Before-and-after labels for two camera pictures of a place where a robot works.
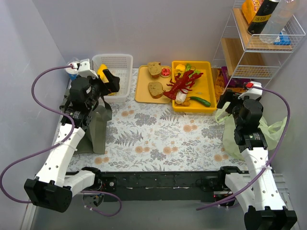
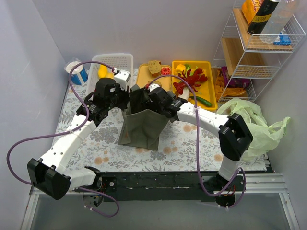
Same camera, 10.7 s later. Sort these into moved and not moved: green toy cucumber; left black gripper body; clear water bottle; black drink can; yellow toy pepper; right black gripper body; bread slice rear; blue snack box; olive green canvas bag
Moved: left black gripper body; right black gripper body; olive green canvas bag
Not moved: clear water bottle; yellow toy pepper; black drink can; blue snack box; bread slice rear; green toy cucumber
